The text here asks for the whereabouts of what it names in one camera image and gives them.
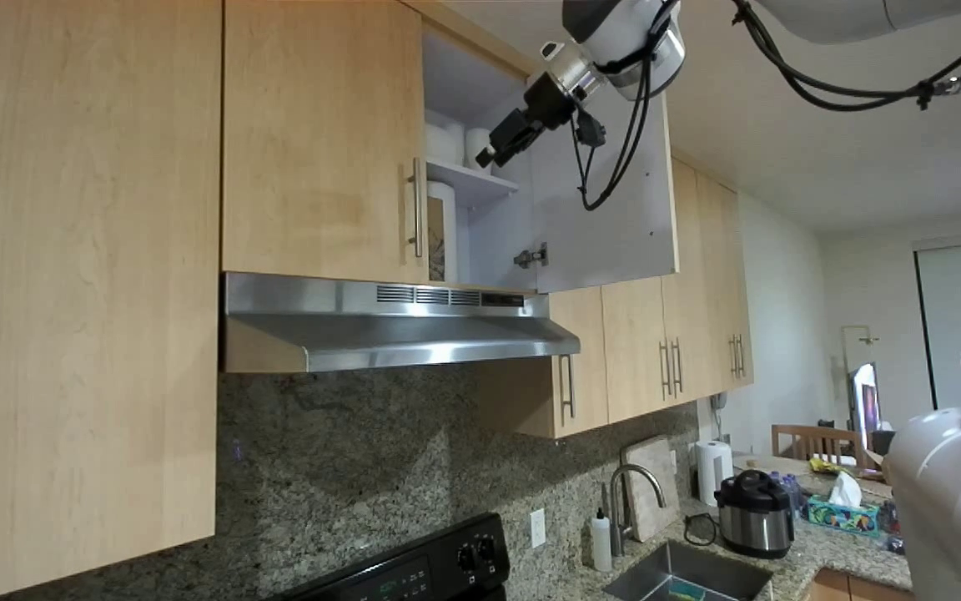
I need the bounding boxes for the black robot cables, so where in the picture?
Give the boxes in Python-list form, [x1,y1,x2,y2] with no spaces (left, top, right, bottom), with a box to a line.
[566,0,961,212]

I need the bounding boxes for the wooden cabinet door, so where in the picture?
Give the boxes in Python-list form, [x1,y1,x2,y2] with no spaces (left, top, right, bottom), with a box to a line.
[222,0,423,281]

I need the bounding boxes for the wooden chair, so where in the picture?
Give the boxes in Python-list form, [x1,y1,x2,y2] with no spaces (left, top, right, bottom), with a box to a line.
[770,424,856,459]

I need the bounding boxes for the stainless steel range hood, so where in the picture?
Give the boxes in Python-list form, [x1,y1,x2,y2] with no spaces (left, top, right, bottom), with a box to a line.
[222,275,582,375]

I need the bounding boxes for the steel kitchen sink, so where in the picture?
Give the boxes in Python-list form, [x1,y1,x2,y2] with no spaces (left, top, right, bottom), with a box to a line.
[607,541,770,601]

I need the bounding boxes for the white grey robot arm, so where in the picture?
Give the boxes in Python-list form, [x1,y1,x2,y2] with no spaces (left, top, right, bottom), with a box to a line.
[476,0,961,601]

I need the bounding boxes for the open right cabinet door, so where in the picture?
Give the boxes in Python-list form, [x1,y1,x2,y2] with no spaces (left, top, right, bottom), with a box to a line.
[457,31,681,298]

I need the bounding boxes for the white soap bottle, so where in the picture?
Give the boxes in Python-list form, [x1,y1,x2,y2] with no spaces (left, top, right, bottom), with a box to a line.
[588,512,614,570]

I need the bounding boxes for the white paper towel roll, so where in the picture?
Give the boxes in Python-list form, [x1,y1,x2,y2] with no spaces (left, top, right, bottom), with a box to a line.
[696,441,735,506]

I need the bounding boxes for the black silver pressure cooker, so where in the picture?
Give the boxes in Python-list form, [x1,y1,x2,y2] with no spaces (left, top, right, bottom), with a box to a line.
[715,469,795,556]

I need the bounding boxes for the chrome kitchen faucet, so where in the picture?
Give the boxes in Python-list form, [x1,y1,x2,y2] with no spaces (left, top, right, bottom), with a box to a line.
[609,465,665,556]

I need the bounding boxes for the white wall outlet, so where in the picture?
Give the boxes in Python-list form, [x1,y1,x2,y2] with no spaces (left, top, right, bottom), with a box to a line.
[528,506,547,546]

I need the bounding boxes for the white cups on shelf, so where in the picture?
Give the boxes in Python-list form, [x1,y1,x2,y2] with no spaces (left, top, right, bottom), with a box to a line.
[428,120,488,175]

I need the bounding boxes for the wooden upper cabinets right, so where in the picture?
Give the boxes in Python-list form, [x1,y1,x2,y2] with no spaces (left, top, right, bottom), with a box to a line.
[476,154,756,441]

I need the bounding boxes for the tissue box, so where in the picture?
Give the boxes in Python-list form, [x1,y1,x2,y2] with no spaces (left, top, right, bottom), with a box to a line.
[804,474,882,534]

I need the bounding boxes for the black stove control panel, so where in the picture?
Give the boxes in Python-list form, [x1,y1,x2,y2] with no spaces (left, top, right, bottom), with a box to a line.
[275,515,510,601]

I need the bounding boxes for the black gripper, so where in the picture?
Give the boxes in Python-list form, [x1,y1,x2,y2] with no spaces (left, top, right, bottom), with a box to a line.
[473,77,574,170]

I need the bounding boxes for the wooden cutting board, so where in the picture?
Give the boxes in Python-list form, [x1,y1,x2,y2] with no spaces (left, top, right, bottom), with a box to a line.
[625,437,681,541]

